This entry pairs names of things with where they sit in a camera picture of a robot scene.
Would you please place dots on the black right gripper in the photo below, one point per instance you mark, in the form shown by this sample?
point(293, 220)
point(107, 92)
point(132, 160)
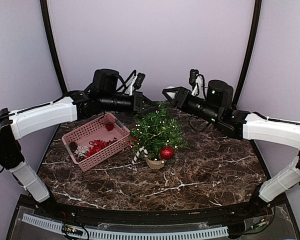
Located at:
point(182, 92)

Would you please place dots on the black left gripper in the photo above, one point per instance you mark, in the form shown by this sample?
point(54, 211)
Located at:
point(138, 103)

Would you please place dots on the white ball ornament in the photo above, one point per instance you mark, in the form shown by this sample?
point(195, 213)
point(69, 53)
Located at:
point(170, 90)

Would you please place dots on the small green christmas tree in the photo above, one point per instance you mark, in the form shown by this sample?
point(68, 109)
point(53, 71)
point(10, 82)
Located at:
point(156, 130)

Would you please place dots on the red santa ornament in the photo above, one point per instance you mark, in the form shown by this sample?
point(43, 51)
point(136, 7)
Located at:
point(133, 142)

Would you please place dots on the pink plastic basket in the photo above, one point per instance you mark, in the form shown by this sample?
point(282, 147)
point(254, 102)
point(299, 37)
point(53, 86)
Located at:
point(102, 143)

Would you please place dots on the red ball ornament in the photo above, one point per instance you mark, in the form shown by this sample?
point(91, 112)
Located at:
point(167, 153)

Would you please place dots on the red white candy cane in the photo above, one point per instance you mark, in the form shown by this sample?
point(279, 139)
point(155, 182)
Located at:
point(136, 156)

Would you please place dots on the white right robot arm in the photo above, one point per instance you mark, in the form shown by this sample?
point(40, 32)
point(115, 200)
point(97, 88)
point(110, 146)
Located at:
point(281, 134)

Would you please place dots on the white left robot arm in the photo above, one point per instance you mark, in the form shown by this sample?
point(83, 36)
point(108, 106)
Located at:
point(17, 124)

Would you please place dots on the beige tree pot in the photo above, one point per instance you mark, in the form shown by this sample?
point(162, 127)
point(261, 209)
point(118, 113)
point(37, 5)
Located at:
point(155, 163)

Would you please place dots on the red gift box ornament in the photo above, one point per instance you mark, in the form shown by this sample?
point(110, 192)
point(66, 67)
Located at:
point(109, 126)

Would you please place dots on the white snowflake ornament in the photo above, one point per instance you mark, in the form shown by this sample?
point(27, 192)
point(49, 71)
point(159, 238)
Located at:
point(81, 151)

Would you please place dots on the brown pine cone ornament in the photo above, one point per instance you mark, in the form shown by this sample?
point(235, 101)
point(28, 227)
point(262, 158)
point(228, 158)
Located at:
point(73, 146)

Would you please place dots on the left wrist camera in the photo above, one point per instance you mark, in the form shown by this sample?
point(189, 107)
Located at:
point(134, 82)

